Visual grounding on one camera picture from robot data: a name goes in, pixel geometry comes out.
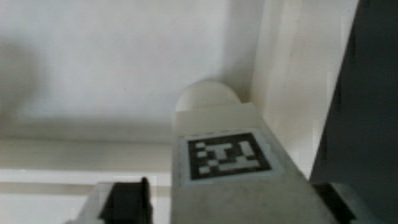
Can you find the white square tabletop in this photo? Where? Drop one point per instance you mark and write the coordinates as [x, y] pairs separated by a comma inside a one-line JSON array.
[[99, 58]]

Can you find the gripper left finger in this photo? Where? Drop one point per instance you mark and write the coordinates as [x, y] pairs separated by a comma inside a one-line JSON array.
[[117, 204]]

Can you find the white table leg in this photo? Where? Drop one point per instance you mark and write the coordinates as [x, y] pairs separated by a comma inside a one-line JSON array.
[[238, 185]]

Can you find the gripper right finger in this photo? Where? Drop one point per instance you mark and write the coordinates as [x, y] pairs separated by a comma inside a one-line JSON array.
[[345, 204]]

